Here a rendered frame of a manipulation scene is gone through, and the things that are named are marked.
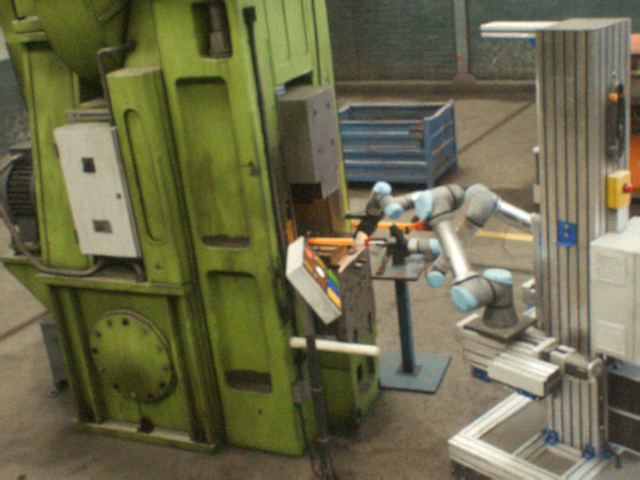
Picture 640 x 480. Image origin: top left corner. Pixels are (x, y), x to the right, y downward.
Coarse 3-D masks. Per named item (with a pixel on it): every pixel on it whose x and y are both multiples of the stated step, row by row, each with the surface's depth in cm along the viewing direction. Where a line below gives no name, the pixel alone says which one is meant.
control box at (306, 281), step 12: (300, 240) 378; (288, 252) 375; (300, 252) 364; (312, 252) 379; (288, 264) 361; (300, 264) 351; (312, 264) 366; (324, 264) 385; (288, 276) 351; (300, 276) 351; (312, 276) 354; (324, 276) 371; (300, 288) 353; (312, 288) 353; (324, 288) 359; (312, 300) 355; (324, 300) 355; (324, 312) 357; (336, 312) 357
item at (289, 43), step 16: (272, 0) 382; (288, 0) 396; (272, 16) 383; (288, 16) 395; (304, 16) 410; (272, 32) 384; (288, 32) 395; (304, 32) 412; (272, 48) 382; (288, 48) 397; (304, 48) 413; (272, 64) 384; (288, 64) 397; (304, 64) 412; (288, 80) 398
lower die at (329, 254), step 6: (312, 246) 427; (318, 246) 426; (324, 246) 425; (330, 246) 424; (336, 246) 423; (342, 246) 428; (318, 252) 421; (324, 252) 420; (330, 252) 419; (336, 252) 422; (342, 252) 428; (324, 258) 417; (330, 258) 416; (336, 258) 422
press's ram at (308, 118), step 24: (288, 96) 395; (312, 96) 390; (288, 120) 391; (312, 120) 391; (288, 144) 396; (312, 144) 392; (336, 144) 416; (288, 168) 401; (312, 168) 395; (336, 168) 418
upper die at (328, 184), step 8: (328, 176) 409; (336, 176) 417; (296, 184) 408; (304, 184) 406; (312, 184) 405; (320, 184) 403; (328, 184) 410; (336, 184) 418; (296, 192) 410; (304, 192) 408; (312, 192) 406; (320, 192) 404; (328, 192) 410
